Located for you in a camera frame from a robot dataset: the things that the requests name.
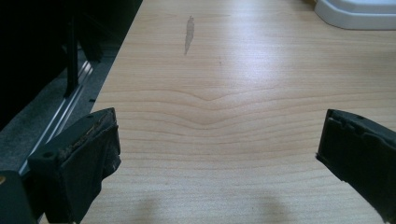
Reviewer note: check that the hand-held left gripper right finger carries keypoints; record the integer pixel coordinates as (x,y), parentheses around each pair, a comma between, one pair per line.
(361,152)

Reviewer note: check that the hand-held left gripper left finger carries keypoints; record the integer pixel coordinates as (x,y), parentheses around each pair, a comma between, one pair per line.
(74,161)

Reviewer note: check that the black metal stand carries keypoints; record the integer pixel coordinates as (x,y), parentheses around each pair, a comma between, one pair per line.
(72,56)

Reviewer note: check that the white plastic tray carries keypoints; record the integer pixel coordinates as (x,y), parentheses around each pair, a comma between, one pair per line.
(358,14)

